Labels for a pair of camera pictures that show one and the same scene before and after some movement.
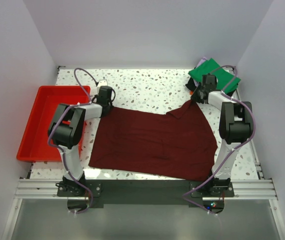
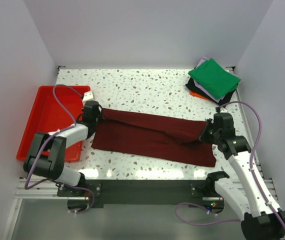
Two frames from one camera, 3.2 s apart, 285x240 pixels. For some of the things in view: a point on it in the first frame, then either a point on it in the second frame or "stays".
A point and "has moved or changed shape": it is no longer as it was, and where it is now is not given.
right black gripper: [198, 96] to [206, 132]
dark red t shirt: [182, 142] has moved or changed shape
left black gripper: [106, 107] to [98, 116]
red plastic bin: [33, 145] stays
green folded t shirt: [225, 79] stays
